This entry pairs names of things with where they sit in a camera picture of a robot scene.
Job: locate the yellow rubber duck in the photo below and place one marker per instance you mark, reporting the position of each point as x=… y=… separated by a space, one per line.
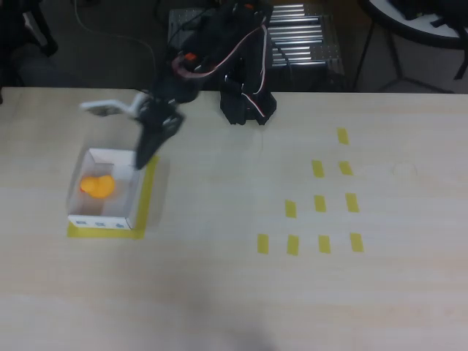
x=100 y=186

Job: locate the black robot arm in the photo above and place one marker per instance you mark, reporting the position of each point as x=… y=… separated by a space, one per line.
x=234 y=40

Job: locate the metal roller rack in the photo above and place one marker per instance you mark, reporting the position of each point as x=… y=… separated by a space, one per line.
x=303 y=36

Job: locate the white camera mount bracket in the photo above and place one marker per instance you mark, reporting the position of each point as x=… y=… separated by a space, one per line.
x=120 y=106

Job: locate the white cardboard box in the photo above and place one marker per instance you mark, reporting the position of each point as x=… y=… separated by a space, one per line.
x=120 y=206

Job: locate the round white table black rim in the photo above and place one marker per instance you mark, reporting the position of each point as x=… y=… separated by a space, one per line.
x=420 y=27

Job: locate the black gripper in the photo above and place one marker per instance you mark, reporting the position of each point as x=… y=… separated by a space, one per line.
x=158 y=122

